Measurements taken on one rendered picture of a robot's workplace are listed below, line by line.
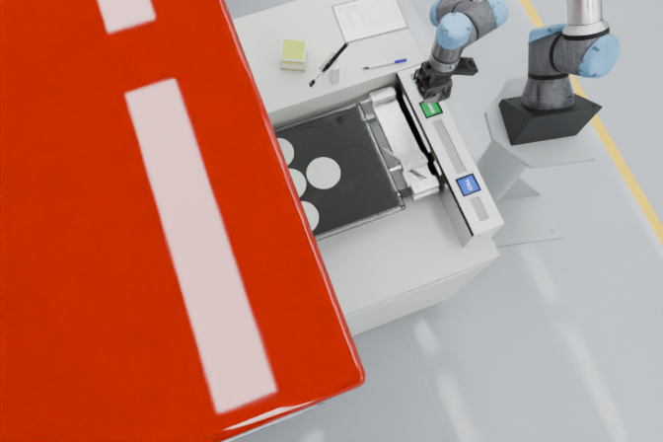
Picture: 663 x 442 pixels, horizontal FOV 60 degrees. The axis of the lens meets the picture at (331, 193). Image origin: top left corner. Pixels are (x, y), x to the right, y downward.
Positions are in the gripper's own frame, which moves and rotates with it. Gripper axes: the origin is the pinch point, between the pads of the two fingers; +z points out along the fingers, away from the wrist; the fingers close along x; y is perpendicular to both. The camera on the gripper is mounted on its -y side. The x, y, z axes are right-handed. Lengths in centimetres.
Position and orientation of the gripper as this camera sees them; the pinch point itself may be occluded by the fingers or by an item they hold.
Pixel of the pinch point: (436, 98)
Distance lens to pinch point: 171.4
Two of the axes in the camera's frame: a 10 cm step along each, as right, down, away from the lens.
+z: -0.1, 3.4, 9.4
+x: 3.5, 8.8, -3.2
